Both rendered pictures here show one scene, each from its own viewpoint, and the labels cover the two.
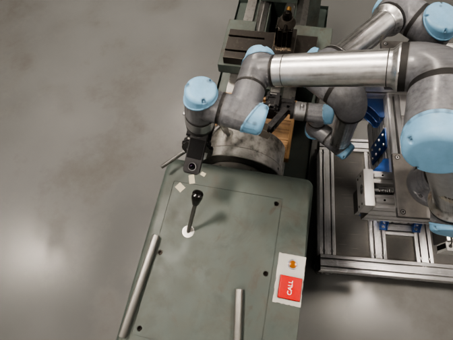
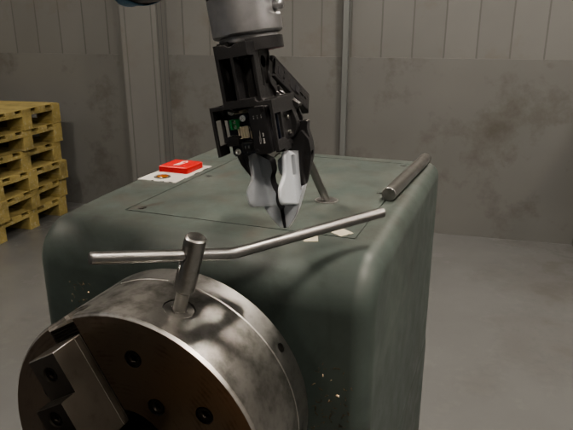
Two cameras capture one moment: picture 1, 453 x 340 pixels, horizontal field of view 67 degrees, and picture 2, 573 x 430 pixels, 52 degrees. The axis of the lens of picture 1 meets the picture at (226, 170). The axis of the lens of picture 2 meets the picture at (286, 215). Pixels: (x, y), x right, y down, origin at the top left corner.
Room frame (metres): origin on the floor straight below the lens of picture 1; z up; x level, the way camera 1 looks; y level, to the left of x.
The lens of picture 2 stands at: (1.12, 0.07, 1.51)
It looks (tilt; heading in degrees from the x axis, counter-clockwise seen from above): 18 degrees down; 179
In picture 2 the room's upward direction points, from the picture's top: straight up
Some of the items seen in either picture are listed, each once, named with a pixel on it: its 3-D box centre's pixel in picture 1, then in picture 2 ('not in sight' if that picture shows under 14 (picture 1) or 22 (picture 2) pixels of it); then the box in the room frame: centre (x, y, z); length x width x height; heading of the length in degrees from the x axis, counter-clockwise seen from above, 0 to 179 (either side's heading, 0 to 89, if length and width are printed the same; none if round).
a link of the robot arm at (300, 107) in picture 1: (298, 110); not in sight; (0.69, -0.33, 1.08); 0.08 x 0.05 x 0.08; 158
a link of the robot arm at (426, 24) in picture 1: (433, 28); not in sight; (0.75, -0.78, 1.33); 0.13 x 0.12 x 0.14; 32
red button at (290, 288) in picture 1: (290, 287); (181, 168); (0.05, -0.10, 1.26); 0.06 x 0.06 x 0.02; 68
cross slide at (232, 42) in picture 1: (269, 50); not in sight; (1.13, -0.33, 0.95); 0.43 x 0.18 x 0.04; 68
